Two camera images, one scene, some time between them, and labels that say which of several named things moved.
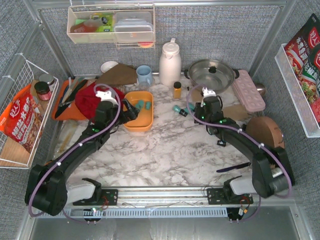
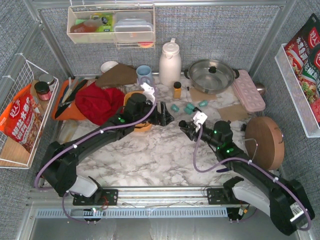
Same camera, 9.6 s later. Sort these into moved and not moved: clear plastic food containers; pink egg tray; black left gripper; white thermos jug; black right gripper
Moved: black right gripper; black left gripper
Not moved: pink egg tray; clear plastic food containers; white thermos jug
